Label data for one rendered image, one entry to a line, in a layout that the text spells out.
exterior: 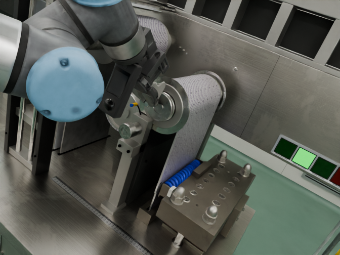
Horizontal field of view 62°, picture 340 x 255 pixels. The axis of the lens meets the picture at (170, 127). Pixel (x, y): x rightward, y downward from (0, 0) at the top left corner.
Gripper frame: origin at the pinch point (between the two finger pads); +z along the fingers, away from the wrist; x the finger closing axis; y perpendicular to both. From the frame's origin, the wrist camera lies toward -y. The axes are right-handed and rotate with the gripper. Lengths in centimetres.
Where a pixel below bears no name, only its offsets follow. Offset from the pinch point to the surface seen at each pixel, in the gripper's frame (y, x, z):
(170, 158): -6.6, -8.4, 12.9
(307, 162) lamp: 18, -40, 33
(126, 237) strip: -30.3, -8.6, 18.7
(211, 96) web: 14.9, -7.7, 14.0
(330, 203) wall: 80, -100, 284
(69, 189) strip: -30.2, 14.4, 18.9
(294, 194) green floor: 67, -64, 275
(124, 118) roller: -4.6, 8.4, 9.4
